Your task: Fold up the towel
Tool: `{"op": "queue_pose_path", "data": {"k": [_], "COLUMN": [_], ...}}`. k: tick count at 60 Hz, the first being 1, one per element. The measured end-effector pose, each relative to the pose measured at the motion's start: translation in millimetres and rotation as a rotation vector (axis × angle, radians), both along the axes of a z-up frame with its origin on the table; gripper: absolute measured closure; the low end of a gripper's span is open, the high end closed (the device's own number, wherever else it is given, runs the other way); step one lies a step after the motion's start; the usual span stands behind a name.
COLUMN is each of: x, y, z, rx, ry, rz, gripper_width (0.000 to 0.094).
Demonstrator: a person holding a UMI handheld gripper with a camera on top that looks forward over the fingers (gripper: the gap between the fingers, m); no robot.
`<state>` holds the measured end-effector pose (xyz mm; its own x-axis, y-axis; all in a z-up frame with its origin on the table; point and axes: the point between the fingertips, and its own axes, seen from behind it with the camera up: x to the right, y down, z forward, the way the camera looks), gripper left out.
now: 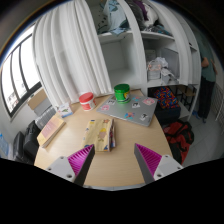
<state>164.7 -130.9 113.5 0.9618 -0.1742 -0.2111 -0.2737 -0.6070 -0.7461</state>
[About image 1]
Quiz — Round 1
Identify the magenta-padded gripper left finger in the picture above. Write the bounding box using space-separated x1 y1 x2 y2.
44 143 96 188

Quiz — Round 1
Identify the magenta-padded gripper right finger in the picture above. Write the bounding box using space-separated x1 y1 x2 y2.
133 143 184 185

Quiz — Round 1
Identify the yellow fish-print towel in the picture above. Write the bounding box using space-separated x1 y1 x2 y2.
81 118 117 153

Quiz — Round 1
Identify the red and black bag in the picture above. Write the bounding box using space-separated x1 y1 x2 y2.
162 119 195 165

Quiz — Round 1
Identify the yellow and pink book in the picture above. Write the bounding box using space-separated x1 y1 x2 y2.
36 114 67 149

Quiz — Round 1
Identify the small white printed box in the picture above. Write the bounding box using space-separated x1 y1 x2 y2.
57 102 74 119

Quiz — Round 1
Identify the grey laptop with stickers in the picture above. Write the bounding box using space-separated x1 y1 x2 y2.
96 94 158 128

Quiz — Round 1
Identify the grey ribbed radiator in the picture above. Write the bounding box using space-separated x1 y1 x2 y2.
34 105 58 130

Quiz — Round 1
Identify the white jar with red lid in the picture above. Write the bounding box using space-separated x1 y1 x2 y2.
78 91 97 112

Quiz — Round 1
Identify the green round tin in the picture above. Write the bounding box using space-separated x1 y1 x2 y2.
113 83 132 105

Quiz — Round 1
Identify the cardboard box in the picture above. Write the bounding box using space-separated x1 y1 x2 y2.
27 88 48 111

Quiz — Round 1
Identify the clear blue water bottle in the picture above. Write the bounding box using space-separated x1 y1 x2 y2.
0 133 10 159

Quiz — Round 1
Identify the person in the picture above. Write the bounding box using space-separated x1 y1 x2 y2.
192 28 218 124

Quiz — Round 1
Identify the black-framed window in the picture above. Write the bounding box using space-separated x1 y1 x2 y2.
0 33 43 119

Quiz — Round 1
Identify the white curtain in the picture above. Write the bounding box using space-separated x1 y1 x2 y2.
32 0 113 108

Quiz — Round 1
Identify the white shelf unit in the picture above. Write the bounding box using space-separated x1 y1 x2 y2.
84 0 203 121

